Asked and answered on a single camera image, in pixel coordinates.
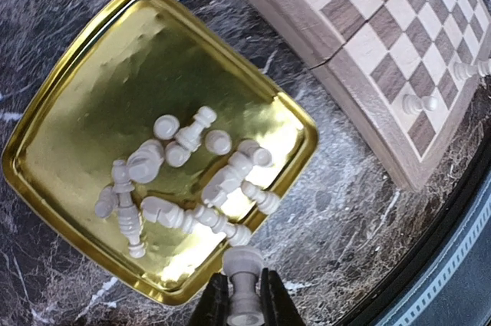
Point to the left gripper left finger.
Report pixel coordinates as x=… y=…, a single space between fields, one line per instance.
x=212 y=308

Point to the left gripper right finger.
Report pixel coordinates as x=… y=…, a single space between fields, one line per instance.
x=277 y=306

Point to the white chess rook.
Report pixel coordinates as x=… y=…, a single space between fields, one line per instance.
x=243 y=266

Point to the white chess pawn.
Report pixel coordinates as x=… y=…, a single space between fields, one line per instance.
x=165 y=127
x=412 y=104

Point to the wooden chess board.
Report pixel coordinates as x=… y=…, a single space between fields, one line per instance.
x=370 y=53

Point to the white chess king piece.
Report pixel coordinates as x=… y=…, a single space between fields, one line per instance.
x=463 y=71

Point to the white chess bishop lying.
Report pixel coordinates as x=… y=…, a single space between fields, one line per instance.
x=230 y=177

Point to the white chess bishop in tray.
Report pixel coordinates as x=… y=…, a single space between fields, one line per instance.
x=129 y=217

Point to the white chess piece lying right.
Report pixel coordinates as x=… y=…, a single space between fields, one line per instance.
x=188 y=139

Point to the white chess pawn upright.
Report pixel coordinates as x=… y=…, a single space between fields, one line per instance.
x=165 y=127

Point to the gold metal tray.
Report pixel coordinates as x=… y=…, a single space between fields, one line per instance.
x=136 y=60

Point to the grey slotted cable duct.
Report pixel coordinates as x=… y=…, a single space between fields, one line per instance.
x=435 y=279

